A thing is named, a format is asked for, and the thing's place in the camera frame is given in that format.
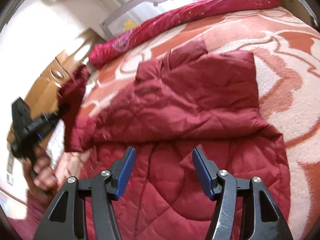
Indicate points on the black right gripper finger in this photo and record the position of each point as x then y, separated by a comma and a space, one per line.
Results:
62, 110

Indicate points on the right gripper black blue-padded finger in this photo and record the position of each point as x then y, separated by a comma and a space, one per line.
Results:
65, 217
261, 217

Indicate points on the dark red quilted jacket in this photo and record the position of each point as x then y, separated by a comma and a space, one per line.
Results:
187, 98

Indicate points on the person's left hand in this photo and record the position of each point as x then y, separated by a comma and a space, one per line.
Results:
39, 176

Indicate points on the wooden headboard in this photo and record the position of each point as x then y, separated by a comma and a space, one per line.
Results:
66, 77

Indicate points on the crimson rolled duvet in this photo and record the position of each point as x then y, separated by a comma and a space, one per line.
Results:
103, 53

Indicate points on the orange white patterned blanket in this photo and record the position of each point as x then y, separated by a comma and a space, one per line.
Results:
287, 67

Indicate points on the grey bed guard rail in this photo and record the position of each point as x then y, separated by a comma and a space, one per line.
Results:
135, 12

